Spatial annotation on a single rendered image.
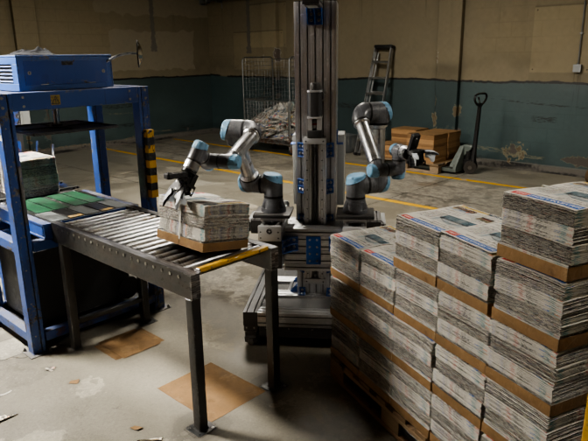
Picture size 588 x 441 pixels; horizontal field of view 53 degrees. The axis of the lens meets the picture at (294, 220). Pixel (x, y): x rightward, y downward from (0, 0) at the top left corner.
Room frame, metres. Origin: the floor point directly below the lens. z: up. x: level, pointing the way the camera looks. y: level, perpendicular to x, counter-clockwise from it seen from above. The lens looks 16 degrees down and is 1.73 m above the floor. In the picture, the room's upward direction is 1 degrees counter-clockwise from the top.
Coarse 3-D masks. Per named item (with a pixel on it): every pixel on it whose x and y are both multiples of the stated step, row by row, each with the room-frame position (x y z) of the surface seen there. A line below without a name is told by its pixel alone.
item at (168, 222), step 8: (200, 192) 3.07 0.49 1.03; (160, 200) 2.89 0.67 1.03; (160, 208) 2.88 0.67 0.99; (168, 208) 2.84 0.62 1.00; (160, 216) 2.88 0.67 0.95; (168, 216) 2.83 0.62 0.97; (176, 216) 2.79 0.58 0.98; (160, 224) 2.88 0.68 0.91; (168, 224) 2.83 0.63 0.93; (176, 224) 2.78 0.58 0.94; (168, 232) 2.82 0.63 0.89; (176, 232) 2.78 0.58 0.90
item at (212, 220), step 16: (192, 208) 2.71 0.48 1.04; (208, 208) 2.66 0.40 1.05; (224, 208) 2.73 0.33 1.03; (240, 208) 2.80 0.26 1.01; (192, 224) 2.69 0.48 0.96; (208, 224) 2.65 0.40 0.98; (224, 224) 2.72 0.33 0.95; (240, 224) 2.79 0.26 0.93; (192, 240) 2.68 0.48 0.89; (208, 240) 2.65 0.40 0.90; (224, 240) 2.72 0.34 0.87; (240, 240) 2.79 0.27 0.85
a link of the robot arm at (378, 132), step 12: (372, 108) 3.40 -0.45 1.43; (384, 108) 3.42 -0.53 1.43; (372, 120) 3.41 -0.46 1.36; (384, 120) 3.42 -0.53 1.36; (372, 132) 3.45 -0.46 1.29; (384, 132) 3.45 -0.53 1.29; (384, 144) 3.45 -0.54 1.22; (384, 156) 3.46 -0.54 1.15; (372, 180) 3.41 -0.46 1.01; (384, 180) 3.43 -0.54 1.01; (372, 192) 3.43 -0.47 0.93
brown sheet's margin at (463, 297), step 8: (440, 280) 2.15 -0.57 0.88; (440, 288) 2.15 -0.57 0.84; (448, 288) 2.10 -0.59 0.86; (456, 288) 2.06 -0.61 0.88; (456, 296) 2.06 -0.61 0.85; (464, 296) 2.02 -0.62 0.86; (472, 304) 1.98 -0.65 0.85; (480, 304) 1.94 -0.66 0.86; (488, 304) 1.91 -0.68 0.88; (488, 312) 1.91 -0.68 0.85
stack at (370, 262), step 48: (336, 240) 2.89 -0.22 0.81; (384, 240) 2.82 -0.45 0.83; (336, 288) 2.89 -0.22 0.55; (384, 288) 2.49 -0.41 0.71; (432, 288) 2.20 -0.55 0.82; (336, 336) 2.90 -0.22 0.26; (384, 336) 2.49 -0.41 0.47; (480, 336) 1.94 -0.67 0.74; (384, 384) 2.47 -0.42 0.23; (480, 384) 1.92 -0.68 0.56; (432, 432) 2.15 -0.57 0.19; (480, 432) 1.91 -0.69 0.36
